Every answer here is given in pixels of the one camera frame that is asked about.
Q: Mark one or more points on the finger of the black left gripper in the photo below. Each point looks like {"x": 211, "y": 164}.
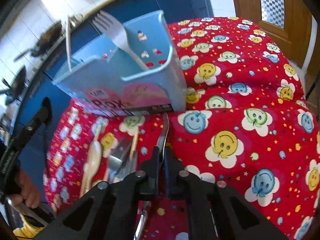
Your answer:
{"x": 16, "y": 145}

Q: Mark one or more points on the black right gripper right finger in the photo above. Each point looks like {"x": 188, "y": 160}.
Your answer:
{"x": 178, "y": 181}

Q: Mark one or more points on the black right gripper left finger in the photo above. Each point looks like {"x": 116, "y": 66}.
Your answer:
{"x": 149, "y": 187}

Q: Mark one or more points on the silver metal knife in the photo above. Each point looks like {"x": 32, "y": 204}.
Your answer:
{"x": 146, "y": 205}

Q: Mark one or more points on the white silver chopstick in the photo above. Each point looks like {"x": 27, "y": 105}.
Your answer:
{"x": 68, "y": 43}

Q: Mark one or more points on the left hand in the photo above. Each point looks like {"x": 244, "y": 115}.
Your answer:
{"x": 29, "y": 193}

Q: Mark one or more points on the beige plastic spoon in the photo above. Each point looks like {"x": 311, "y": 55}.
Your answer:
{"x": 91, "y": 166}

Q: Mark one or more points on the red smiley flower tablecloth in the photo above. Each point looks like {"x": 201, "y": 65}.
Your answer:
{"x": 246, "y": 124}

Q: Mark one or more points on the light blue utensil box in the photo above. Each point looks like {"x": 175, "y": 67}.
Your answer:
{"x": 107, "y": 81}

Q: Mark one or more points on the wok on stove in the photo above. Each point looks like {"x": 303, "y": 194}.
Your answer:
{"x": 47, "y": 39}

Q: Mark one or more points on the brown wooden door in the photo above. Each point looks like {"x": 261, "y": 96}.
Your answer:
{"x": 288, "y": 22}

